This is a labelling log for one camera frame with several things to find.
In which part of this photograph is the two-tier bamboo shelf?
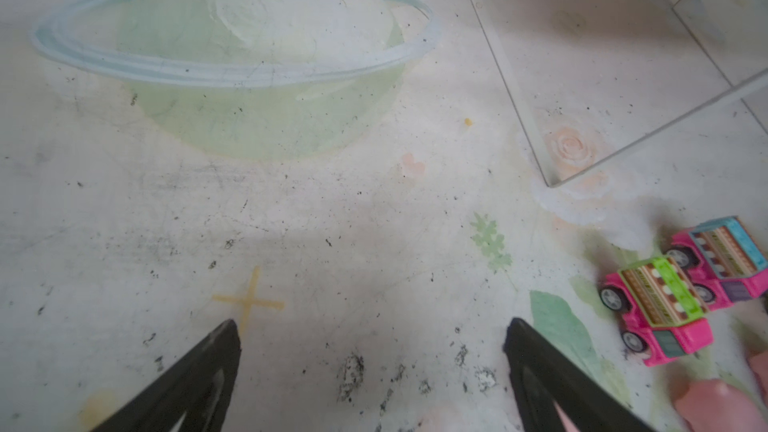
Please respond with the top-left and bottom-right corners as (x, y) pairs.
(471, 0), (767, 189)

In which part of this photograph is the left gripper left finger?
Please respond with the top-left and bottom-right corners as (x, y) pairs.
(95, 319), (242, 431)

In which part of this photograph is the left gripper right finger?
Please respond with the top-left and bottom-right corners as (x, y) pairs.
(503, 318), (651, 431)

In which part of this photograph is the pink car green roof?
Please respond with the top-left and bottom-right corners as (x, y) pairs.
(598, 256), (714, 367)

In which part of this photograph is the pink car blue roof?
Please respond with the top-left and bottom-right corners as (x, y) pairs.
(664, 216), (767, 311)

